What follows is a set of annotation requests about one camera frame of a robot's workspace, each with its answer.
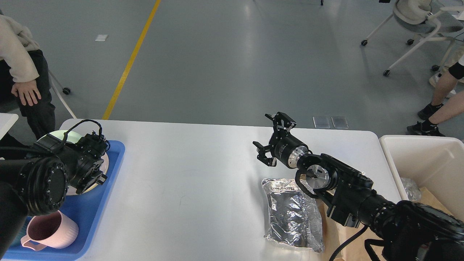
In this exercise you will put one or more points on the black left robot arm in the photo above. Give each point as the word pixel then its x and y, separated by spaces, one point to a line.
pixel 37 184

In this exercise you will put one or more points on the person in white shorts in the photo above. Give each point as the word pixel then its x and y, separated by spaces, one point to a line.
pixel 436 112

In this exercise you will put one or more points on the pink ceramic mug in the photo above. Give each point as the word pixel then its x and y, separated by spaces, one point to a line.
pixel 54 230

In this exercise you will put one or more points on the floor socket plate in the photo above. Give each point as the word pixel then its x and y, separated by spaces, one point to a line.
pixel 340 122
pixel 321 122

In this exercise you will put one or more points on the white plastic bin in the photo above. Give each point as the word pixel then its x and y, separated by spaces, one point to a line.
pixel 435 163

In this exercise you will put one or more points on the right floor socket plate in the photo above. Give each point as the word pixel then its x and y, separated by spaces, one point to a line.
pixel 340 122

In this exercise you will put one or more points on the white office chair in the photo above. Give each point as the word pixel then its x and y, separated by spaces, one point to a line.
pixel 429 20

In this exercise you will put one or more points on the brown paper bag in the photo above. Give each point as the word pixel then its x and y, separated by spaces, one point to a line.
pixel 335 234

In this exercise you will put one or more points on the blue plastic tray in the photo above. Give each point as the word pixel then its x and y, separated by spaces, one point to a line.
pixel 86 210

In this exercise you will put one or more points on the left floor socket plate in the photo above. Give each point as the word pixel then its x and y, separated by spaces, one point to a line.
pixel 321 122

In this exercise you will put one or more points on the pink ceramic plate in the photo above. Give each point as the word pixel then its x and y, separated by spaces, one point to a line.
pixel 103 168

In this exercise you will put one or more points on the person in cream sweater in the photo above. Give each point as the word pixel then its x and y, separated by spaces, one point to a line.
pixel 24 75

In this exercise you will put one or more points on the silver foil bag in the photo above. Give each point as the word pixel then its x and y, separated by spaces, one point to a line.
pixel 293 217

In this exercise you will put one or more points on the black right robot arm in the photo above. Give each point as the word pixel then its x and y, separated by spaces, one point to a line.
pixel 407 231

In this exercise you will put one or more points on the white chair near person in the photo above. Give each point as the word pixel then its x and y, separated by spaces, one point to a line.
pixel 59 90

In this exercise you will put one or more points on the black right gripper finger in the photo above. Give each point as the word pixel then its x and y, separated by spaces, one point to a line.
pixel 261 154
pixel 282 123

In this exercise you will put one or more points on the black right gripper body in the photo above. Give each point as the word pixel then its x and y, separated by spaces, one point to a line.
pixel 288 150

